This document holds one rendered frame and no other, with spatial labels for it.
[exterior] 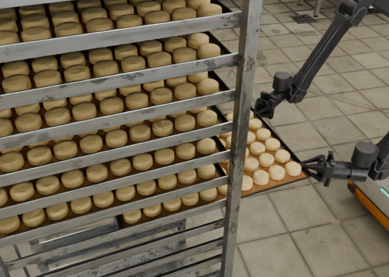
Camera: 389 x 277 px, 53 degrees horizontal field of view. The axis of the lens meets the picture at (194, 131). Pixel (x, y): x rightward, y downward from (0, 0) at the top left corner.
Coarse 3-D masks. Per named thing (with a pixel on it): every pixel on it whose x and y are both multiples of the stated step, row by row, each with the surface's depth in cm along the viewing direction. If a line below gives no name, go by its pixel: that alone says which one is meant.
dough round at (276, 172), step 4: (272, 168) 121; (276, 168) 121; (280, 168) 121; (268, 172) 122; (272, 172) 119; (276, 172) 119; (280, 172) 119; (284, 172) 120; (272, 176) 119; (276, 176) 119; (280, 176) 119
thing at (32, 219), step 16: (176, 176) 108; (192, 176) 105; (208, 176) 107; (112, 192) 103; (128, 192) 101; (144, 192) 101; (160, 192) 103; (48, 208) 96; (64, 208) 96; (80, 208) 96; (96, 208) 99; (0, 224) 92; (16, 224) 93; (32, 224) 93; (48, 224) 95
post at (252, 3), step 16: (256, 0) 74; (256, 16) 76; (240, 32) 80; (256, 32) 78; (240, 48) 81; (256, 48) 80; (240, 64) 83; (240, 80) 84; (240, 96) 86; (240, 112) 89; (240, 128) 92; (240, 144) 95; (240, 160) 98; (240, 176) 102; (240, 192) 106; (224, 224) 117; (224, 240) 120; (224, 256) 124; (224, 272) 127
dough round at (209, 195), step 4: (200, 192) 113; (204, 192) 113; (208, 192) 113; (212, 192) 113; (216, 192) 113; (200, 196) 113; (204, 196) 112; (208, 196) 112; (212, 196) 112; (208, 200) 112
